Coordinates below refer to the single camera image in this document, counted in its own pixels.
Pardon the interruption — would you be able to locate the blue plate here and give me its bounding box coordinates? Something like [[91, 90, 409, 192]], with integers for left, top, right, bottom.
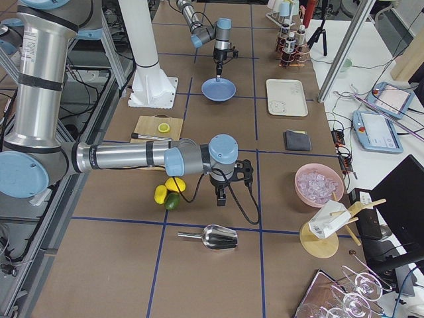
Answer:
[[201, 78, 236, 102]]

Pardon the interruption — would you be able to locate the pink bowl of ice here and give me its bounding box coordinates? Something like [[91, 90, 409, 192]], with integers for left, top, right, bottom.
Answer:
[[294, 163, 345, 207]]

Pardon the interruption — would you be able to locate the black monitor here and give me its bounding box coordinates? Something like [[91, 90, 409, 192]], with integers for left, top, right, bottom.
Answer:
[[362, 154, 423, 274]]

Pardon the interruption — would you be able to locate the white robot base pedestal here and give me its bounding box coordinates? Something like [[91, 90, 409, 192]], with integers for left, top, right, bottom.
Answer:
[[119, 0, 178, 109]]

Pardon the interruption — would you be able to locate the wooden cutting board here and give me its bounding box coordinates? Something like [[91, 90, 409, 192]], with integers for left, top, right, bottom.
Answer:
[[122, 115, 184, 172]]

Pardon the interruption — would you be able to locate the yellow lemon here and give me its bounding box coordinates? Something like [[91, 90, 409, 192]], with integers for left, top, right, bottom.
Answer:
[[154, 185, 168, 205], [164, 177, 186, 193]]

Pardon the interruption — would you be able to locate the lemon half slice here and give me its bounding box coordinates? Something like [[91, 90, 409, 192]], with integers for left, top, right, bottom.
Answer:
[[158, 123, 171, 134]]

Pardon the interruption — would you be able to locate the blue teach pendant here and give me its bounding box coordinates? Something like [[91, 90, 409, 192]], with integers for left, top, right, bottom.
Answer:
[[352, 111, 403, 154], [366, 81, 415, 119]]

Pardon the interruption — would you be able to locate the white paper carton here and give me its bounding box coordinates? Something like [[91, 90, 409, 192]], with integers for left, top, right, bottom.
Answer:
[[308, 200, 351, 239]]

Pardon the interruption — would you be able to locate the silver metal scoop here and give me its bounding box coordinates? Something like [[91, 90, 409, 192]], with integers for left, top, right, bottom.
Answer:
[[177, 225, 239, 250]]

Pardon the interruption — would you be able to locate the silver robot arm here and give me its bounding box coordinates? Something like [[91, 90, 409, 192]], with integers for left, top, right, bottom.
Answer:
[[1, 1, 238, 206], [176, 0, 238, 81]]

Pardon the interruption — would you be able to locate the steel knife sharpener rod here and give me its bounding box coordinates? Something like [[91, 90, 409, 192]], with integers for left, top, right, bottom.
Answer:
[[131, 132, 172, 141]]

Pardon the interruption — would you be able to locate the green avocado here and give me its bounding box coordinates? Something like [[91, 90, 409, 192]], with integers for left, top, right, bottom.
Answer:
[[164, 192, 181, 210]]

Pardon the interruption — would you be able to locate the aluminium frame post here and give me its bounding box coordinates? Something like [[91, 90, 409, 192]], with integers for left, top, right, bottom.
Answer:
[[317, 0, 376, 103]]

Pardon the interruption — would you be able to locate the wooden cup stand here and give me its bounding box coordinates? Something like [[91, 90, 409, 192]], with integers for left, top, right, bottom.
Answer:
[[299, 199, 386, 258]]

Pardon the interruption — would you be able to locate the blue cup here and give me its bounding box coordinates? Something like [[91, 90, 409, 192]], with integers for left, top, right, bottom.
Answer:
[[279, 1, 291, 17]]

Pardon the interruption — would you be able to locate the green bowl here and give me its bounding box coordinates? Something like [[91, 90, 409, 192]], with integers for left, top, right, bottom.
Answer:
[[340, 58, 352, 73]]

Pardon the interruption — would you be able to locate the grey folded cloth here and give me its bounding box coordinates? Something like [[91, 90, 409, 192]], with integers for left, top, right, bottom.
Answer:
[[283, 130, 312, 151]]

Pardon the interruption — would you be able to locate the cream bear tray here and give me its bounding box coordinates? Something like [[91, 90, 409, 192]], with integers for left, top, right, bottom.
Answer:
[[266, 79, 308, 117]]

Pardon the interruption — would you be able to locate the white wire cup rack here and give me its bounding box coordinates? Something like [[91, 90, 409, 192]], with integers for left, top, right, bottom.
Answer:
[[266, 0, 299, 27]]

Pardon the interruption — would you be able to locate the copper wire bottle rack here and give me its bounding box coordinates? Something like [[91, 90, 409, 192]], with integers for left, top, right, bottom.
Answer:
[[276, 32, 309, 67]]

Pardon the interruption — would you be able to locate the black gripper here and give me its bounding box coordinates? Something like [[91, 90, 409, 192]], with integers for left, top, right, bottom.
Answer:
[[213, 48, 228, 81], [209, 174, 231, 207]]

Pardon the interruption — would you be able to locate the dark drink bottle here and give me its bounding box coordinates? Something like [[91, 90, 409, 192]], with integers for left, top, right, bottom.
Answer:
[[276, 23, 290, 52], [295, 25, 305, 48], [284, 32, 295, 65]]

